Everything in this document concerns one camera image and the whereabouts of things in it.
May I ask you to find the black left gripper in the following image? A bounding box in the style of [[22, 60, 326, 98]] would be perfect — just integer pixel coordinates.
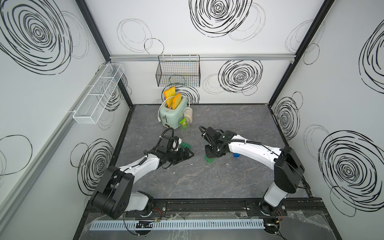
[[165, 146, 194, 164]]

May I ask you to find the dark green long lego brick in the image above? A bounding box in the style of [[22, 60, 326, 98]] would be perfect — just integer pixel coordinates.
[[180, 142, 191, 150]]

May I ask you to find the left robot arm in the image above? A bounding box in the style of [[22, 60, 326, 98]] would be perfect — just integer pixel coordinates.
[[89, 128, 194, 219]]

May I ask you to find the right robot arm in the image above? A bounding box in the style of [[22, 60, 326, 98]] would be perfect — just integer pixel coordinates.
[[199, 126, 305, 216]]

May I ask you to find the clear glass with green packet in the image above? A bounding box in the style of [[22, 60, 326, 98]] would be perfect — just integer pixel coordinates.
[[179, 117, 191, 133]]

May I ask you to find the mint green toaster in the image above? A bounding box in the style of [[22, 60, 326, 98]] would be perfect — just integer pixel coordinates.
[[157, 95, 189, 129]]

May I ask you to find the jar of beige grains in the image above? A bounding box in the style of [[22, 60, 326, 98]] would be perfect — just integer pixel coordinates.
[[183, 107, 193, 123]]

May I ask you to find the orange toast slice front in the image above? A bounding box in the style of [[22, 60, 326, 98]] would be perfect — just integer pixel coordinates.
[[172, 94, 183, 110]]

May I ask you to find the yellow toast slice back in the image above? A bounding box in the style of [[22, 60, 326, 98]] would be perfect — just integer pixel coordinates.
[[164, 86, 177, 108]]

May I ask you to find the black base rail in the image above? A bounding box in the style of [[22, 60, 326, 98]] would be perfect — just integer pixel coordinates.
[[124, 198, 325, 219]]

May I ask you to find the black wire basket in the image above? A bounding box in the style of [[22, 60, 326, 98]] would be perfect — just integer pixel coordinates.
[[156, 55, 201, 87]]

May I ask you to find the white slotted cable duct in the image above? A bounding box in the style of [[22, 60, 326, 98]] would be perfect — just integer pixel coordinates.
[[90, 219, 265, 231]]

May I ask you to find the white mesh wall shelf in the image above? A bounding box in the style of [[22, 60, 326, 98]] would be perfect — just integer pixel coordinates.
[[73, 63, 124, 125]]

